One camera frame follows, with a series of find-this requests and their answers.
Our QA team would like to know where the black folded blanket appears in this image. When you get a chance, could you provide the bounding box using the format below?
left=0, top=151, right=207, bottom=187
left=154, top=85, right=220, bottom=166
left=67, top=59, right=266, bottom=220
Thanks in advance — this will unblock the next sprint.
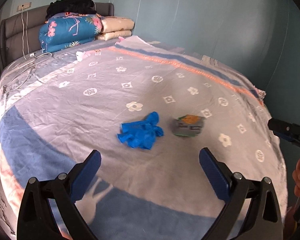
left=45, top=0, right=97, bottom=20

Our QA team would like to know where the blue nitrile glove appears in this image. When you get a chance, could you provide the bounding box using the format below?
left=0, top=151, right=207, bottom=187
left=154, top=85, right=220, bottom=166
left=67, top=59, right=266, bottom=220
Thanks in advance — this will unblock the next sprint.
left=117, top=112, right=164, bottom=150

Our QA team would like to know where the white charging cable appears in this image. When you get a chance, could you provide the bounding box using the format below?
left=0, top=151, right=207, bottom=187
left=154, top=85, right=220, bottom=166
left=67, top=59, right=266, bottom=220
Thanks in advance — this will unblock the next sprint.
left=3, top=7, right=53, bottom=93

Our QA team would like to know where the wall power socket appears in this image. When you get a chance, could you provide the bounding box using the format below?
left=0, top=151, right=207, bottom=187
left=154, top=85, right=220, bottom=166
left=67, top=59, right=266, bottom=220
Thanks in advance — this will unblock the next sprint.
left=17, top=2, right=31, bottom=11

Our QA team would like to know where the person right hand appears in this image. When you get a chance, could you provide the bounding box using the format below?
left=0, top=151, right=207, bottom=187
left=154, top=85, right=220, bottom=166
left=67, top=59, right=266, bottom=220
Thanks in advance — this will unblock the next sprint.
left=292, top=159, right=300, bottom=198

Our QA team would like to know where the grey padded headboard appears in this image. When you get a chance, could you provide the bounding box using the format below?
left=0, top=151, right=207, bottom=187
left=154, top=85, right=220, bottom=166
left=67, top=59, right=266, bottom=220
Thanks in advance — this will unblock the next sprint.
left=0, top=2, right=115, bottom=68

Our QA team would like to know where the blue floral folded quilt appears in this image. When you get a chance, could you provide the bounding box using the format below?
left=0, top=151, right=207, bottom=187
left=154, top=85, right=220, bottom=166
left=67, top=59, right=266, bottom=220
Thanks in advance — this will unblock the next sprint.
left=38, top=12, right=103, bottom=53

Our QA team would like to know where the floral sheet at bed edge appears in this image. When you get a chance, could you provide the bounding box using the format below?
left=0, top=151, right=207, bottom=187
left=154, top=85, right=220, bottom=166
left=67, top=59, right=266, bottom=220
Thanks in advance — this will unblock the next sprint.
left=255, top=88, right=266, bottom=101

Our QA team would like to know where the beige folded quilt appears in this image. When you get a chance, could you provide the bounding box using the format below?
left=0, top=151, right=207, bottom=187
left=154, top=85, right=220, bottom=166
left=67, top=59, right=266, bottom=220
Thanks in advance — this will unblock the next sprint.
left=97, top=16, right=135, bottom=41

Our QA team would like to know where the patterned bed quilt cover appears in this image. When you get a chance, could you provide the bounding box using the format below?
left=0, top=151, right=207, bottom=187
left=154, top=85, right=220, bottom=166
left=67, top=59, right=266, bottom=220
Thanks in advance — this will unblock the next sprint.
left=0, top=36, right=287, bottom=239

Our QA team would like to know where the grey snack packet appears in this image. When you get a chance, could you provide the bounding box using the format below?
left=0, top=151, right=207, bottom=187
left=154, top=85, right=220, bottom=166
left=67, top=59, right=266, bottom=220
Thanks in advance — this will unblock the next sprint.
left=172, top=114, right=205, bottom=137

